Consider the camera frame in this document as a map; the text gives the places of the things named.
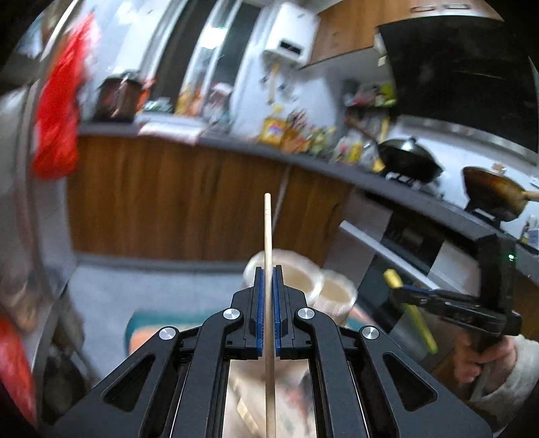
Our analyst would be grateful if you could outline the wooden chopstick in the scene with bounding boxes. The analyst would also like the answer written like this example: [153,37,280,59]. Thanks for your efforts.
[263,192,276,438]

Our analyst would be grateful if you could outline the right forearm grey sleeve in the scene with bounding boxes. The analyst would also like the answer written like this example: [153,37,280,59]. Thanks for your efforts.
[470,335,538,437]

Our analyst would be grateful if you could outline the right hand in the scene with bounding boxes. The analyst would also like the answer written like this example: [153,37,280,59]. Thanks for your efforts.
[453,331,517,389]

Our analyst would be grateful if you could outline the cream ceramic double utensil holder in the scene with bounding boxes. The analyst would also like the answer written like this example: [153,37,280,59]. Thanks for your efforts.
[242,248,359,327]

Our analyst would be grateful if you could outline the printed table mat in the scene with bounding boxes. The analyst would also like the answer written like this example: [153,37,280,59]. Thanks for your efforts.
[123,308,376,438]

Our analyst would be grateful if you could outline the brown frying pan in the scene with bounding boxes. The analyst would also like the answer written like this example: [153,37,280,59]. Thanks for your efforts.
[462,166,538,222]

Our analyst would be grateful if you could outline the wooden base cabinets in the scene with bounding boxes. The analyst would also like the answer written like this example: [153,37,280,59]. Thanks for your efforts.
[68,136,352,264]

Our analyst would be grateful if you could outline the black wok with lid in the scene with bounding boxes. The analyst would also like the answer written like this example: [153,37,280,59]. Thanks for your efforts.
[344,115,444,185]

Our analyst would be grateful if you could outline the yellow cooking oil bottle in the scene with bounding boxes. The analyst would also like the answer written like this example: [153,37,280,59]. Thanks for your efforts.
[258,116,287,148]

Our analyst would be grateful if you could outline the white cloth on counter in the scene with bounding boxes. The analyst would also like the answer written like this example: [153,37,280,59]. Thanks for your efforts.
[138,122,205,146]

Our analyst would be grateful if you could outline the metal storage rack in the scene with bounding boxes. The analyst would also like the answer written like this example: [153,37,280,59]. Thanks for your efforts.
[1,83,95,437]

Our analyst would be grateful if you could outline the red plastic bag lower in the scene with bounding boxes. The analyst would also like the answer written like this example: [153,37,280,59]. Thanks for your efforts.
[1,316,37,427]

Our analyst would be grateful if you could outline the red plastic bag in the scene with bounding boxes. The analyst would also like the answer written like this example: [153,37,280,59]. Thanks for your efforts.
[32,13,95,180]
[1,316,37,427]

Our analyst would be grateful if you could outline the black range hood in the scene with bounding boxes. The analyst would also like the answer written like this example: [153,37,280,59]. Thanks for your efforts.
[378,15,538,152]

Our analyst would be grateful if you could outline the red plastic bag upper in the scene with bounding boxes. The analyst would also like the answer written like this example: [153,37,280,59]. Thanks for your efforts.
[32,13,95,180]

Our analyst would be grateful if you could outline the white water heater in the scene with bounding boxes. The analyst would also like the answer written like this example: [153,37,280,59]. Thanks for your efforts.
[263,2,320,67]

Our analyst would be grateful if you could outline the built-in oven steel handle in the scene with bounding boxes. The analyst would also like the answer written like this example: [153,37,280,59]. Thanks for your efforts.
[323,201,485,363]

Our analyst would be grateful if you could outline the wooden wall cabinet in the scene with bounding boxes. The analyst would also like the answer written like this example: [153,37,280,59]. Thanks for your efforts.
[310,0,501,64]

